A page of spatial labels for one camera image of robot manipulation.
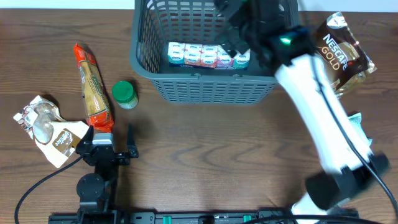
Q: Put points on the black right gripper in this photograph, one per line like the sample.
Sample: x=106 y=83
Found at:
x=237 y=23

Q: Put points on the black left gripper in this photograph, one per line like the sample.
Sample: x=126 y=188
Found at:
x=109 y=155

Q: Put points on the tissue multipack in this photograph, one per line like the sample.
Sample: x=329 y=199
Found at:
x=205 y=56

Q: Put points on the brown Nescafe Gold coffee bag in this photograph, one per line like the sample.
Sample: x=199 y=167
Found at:
x=346 y=63

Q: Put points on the small teal tissue packet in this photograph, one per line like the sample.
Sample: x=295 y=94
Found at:
x=355 y=121

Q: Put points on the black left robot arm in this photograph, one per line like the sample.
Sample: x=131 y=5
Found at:
x=97 y=190

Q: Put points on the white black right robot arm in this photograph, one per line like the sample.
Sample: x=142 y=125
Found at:
x=348 y=164

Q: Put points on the orange spaghetti packet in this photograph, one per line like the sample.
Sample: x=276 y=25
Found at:
x=98 y=112

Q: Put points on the white brown snack pouch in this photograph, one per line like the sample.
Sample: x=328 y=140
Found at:
x=56 y=137

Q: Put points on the green lid jar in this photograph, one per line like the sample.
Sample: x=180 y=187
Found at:
x=125 y=95

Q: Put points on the grey plastic basket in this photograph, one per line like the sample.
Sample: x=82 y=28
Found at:
x=158 y=23

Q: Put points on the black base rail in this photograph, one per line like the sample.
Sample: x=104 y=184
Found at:
x=165 y=218

